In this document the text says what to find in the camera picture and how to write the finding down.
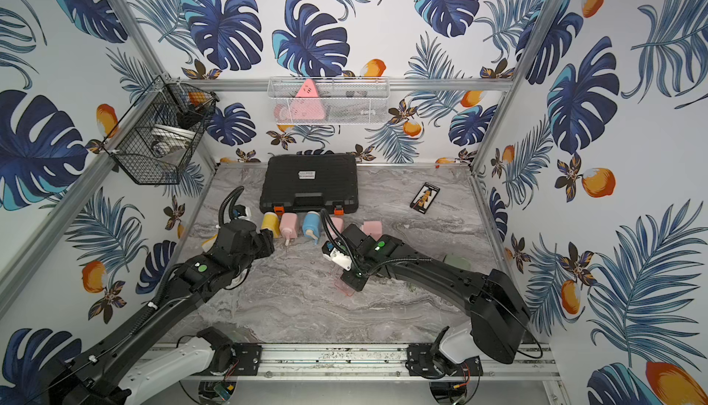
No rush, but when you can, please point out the yellow pencil sharpener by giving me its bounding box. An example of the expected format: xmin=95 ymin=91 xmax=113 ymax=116
xmin=261 ymin=211 xmax=281 ymax=238

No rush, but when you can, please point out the pink transparent tray back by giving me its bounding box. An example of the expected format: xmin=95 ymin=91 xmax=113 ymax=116
xmin=334 ymin=279 xmax=356 ymax=297

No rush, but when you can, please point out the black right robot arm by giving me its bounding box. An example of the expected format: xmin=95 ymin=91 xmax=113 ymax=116
xmin=320 ymin=210 xmax=544 ymax=364

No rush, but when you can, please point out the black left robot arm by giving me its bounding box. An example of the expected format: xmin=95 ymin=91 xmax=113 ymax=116
xmin=25 ymin=186 xmax=275 ymax=404

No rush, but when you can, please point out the white work glove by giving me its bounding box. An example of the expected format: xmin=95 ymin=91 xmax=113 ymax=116
xmin=201 ymin=235 xmax=219 ymax=254

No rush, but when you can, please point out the black plastic tool case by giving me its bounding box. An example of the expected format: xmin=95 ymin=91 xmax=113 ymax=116
xmin=259 ymin=153 xmax=360 ymax=215

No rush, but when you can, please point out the pink triangular object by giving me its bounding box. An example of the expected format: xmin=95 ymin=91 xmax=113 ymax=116
xmin=281 ymin=79 xmax=326 ymax=122

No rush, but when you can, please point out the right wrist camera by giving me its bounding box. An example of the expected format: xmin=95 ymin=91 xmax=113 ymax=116
xmin=322 ymin=242 xmax=352 ymax=270

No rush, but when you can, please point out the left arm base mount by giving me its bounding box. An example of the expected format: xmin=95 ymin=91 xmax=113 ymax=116
xmin=208 ymin=330 xmax=263 ymax=379

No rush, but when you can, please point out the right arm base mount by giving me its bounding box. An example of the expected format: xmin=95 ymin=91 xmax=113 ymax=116
xmin=405 ymin=327 xmax=483 ymax=380

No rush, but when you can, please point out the black wire basket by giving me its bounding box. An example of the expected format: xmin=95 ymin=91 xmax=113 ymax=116
xmin=100 ymin=77 xmax=219 ymax=186

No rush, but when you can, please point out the white wire mesh basket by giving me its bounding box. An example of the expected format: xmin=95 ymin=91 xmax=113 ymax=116
xmin=267 ymin=77 xmax=390 ymax=125

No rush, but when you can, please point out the aluminium front rail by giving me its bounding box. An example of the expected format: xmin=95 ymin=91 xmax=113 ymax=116
xmin=186 ymin=343 xmax=561 ymax=382

